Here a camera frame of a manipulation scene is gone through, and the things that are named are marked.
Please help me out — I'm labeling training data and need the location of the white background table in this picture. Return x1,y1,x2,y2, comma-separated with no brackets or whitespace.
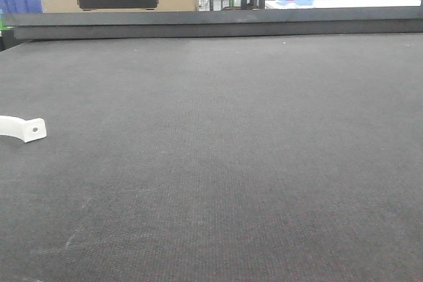
266,0,422,9

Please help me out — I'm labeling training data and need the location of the small blue tray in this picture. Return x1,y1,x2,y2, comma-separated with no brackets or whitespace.
275,0,314,6

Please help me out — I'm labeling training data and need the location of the white pipe clamp bracket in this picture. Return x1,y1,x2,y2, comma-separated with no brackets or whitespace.
0,116,47,143

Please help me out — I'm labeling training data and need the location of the dark grey table edge rail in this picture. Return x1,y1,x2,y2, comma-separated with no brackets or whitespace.
3,7,422,40

